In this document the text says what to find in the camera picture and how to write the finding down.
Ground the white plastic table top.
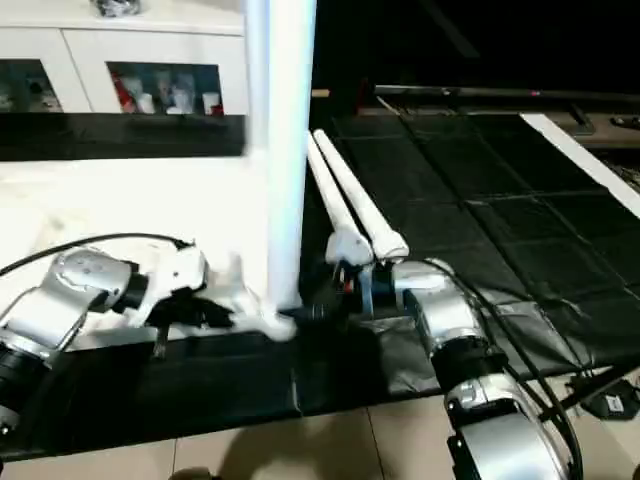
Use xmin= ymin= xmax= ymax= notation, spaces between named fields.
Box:
xmin=0 ymin=152 xmax=303 ymax=347

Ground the black mat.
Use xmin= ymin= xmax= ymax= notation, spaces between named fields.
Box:
xmin=0 ymin=108 xmax=640 ymax=461

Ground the white glass-door cabinet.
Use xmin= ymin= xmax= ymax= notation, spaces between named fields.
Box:
xmin=0 ymin=0 xmax=251 ymax=117

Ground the black power adapter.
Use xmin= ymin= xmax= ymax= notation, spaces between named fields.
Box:
xmin=589 ymin=391 xmax=640 ymax=420

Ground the white plastic table leg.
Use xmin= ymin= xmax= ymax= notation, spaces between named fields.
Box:
xmin=312 ymin=127 xmax=410 ymax=264
xmin=242 ymin=0 xmax=272 ymax=157
xmin=304 ymin=134 xmax=357 ymax=243
xmin=264 ymin=0 xmax=320 ymax=313

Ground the white flat strip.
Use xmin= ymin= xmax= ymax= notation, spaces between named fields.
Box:
xmin=519 ymin=112 xmax=640 ymax=218

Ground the black cabinet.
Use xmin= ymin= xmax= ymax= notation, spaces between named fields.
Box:
xmin=245 ymin=0 xmax=640 ymax=121

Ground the grey object on cabinet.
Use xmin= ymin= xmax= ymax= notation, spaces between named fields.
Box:
xmin=92 ymin=0 xmax=142 ymax=18

